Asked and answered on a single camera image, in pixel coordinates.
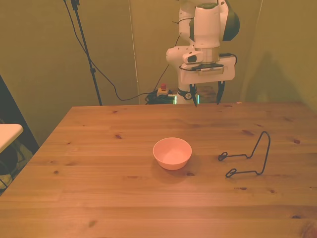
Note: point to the black tripod pole stand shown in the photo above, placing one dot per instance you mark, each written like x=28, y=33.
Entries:
x=85, y=47

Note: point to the white side table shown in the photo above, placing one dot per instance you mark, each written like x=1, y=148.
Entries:
x=8, y=135

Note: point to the red emergency stop button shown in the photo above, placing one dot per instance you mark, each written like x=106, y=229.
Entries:
x=163, y=89

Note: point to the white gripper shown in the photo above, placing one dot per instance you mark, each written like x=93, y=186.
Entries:
x=210, y=77

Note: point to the pink plastic bowl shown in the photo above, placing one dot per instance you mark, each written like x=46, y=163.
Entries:
x=172, y=155

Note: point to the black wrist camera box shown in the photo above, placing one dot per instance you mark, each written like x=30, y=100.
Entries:
x=208, y=67

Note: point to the black upright panel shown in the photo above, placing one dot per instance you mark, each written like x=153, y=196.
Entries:
x=17, y=116

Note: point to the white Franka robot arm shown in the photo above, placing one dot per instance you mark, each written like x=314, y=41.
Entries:
x=206, y=24

